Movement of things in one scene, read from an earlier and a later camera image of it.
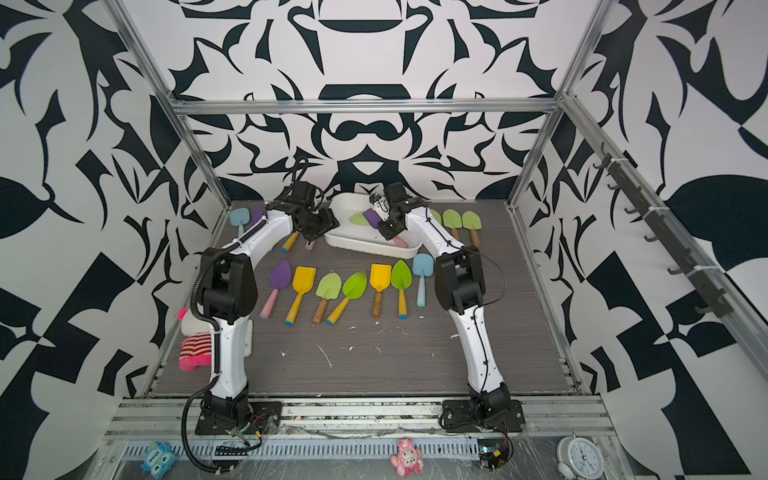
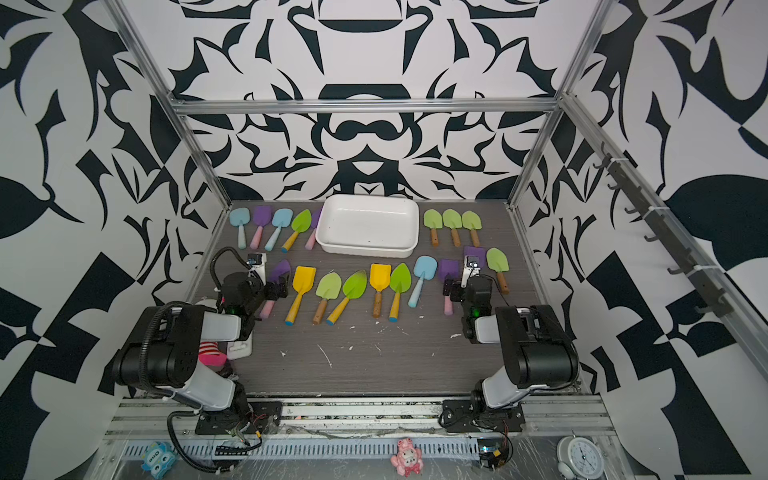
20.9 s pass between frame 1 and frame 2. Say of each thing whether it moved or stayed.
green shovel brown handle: stayed
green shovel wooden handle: stayed
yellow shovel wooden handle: stayed
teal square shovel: stayed
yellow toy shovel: stayed
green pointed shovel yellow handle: stayed
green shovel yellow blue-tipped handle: moved
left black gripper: moved
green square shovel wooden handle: moved
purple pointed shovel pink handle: stayed
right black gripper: moved
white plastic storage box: stayed
